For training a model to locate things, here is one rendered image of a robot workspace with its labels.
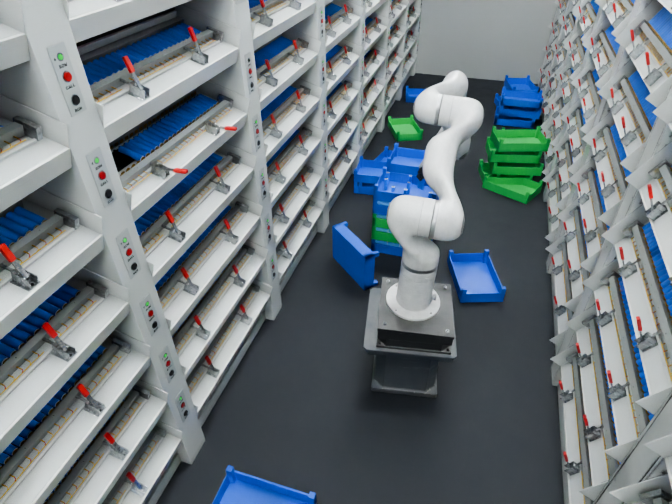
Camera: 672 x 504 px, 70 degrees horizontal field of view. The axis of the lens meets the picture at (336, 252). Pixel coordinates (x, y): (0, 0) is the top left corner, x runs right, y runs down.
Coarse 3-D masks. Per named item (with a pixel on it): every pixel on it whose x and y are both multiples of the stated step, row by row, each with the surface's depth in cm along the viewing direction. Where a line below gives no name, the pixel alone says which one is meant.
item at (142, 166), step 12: (216, 108) 146; (204, 120) 140; (216, 120) 144; (180, 132) 132; (192, 132) 136; (168, 144) 127; (180, 144) 131; (156, 156) 122; (132, 168) 116; (144, 168) 118; (132, 180) 115
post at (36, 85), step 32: (32, 0) 77; (32, 32) 78; (64, 32) 84; (32, 64) 81; (32, 96) 85; (96, 128) 95; (64, 192) 98; (96, 192) 98; (128, 224) 109; (96, 256) 108; (128, 320) 120; (160, 320) 129; (160, 352) 131; (160, 384) 135; (192, 416) 156; (192, 448) 160
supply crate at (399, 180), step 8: (384, 168) 242; (384, 176) 245; (392, 176) 245; (400, 176) 244; (408, 176) 242; (376, 184) 229; (392, 184) 244; (400, 184) 244; (416, 184) 244; (424, 184) 242; (376, 192) 231; (384, 192) 229; (392, 192) 228; (400, 192) 238; (416, 192) 238; (424, 192) 238; (384, 200) 232
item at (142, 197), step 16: (208, 80) 152; (208, 96) 155; (224, 96) 152; (240, 96) 151; (240, 112) 153; (240, 128) 155; (192, 144) 134; (208, 144) 136; (176, 160) 127; (192, 160) 130; (144, 176) 119; (176, 176) 124; (128, 192) 106; (144, 192) 115; (160, 192) 120; (144, 208) 115
